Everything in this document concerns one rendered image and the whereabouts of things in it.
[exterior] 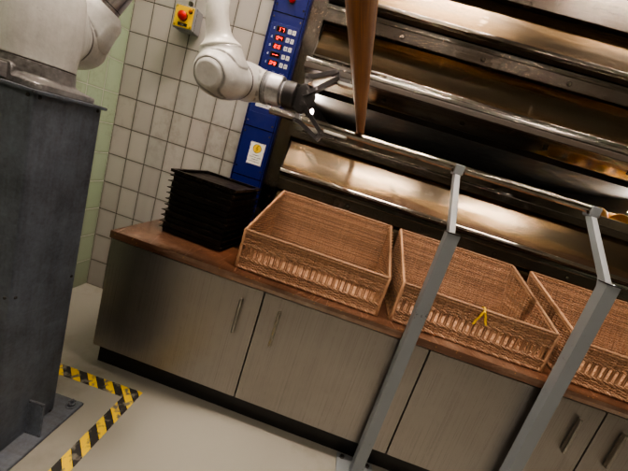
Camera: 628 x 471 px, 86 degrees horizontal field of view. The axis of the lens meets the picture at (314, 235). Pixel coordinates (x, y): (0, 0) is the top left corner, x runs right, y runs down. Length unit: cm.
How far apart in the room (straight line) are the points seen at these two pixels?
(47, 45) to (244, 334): 98
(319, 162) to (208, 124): 58
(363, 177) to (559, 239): 94
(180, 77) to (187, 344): 125
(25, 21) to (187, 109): 96
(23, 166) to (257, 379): 96
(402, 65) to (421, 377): 129
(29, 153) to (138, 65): 114
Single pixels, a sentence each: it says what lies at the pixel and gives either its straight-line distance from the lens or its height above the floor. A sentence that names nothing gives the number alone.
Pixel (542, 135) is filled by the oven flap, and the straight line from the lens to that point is 167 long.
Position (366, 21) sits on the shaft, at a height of 117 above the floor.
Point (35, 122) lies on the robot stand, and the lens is 99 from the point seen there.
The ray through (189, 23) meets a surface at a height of 144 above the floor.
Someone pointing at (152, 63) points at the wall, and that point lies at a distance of 201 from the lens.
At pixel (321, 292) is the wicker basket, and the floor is 60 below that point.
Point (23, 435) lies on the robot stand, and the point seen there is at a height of 1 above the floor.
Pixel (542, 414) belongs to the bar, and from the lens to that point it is 143.
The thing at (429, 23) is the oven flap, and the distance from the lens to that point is 175.
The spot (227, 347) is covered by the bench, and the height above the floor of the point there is 29.
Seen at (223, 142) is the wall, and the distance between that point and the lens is 179.
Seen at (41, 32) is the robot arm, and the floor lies 112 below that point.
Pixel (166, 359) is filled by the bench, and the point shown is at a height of 15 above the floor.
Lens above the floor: 104
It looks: 12 degrees down
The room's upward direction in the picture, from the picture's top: 18 degrees clockwise
